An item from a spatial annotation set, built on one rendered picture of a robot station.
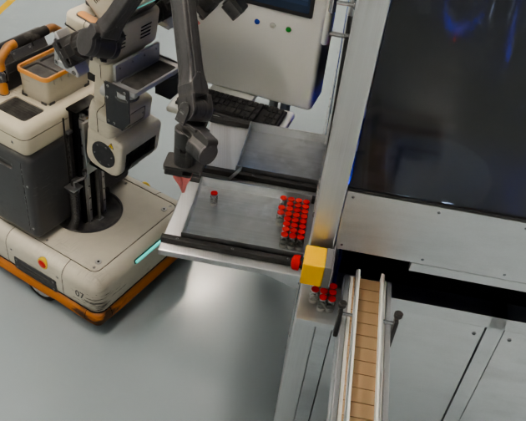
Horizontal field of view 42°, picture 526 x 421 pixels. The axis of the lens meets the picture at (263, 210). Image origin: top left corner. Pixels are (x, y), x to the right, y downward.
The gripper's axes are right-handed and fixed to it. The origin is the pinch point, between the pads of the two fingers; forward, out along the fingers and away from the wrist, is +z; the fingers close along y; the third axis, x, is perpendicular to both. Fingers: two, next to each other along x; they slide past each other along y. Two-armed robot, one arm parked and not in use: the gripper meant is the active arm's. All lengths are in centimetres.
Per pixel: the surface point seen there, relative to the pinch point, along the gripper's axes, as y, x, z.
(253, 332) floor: 22, 42, 102
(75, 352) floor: -43, 16, 102
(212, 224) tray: 8.0, 3.7, 14.1
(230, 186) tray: 10.1, 20.3, 12.5
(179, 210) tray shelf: -2.4, 7.2, 14.3
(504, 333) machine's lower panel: 92, -12, 20
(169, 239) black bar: -1.8, -7.1, 12.6
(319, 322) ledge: 41, -25, 15
